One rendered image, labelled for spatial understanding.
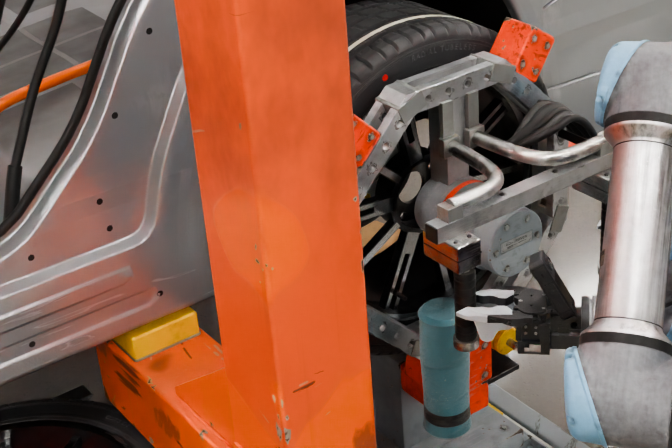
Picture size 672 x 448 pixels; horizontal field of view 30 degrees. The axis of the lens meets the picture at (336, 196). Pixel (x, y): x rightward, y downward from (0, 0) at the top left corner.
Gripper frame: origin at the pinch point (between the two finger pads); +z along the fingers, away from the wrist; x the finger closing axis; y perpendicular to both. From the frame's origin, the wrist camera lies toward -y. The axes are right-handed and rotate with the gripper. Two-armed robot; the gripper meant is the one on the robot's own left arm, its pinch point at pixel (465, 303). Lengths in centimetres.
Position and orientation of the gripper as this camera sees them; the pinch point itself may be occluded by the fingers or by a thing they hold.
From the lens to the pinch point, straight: 207.2
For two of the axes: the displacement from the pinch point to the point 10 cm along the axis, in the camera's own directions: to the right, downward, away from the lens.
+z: -9.8, -0.2, 1.8
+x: 1.7, -4.7, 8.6
